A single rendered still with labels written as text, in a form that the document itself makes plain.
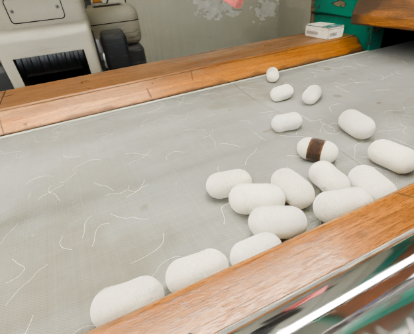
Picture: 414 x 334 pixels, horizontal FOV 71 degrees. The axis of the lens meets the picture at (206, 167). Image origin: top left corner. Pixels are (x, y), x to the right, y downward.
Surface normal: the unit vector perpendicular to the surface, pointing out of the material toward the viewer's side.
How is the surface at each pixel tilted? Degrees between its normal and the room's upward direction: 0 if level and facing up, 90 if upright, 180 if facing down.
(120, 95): 45
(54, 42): 98
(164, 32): 90
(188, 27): 90
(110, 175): 0
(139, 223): 0
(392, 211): 0
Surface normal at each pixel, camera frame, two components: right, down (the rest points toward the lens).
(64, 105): 0.24, -0.25
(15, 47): 0.34, 0.62
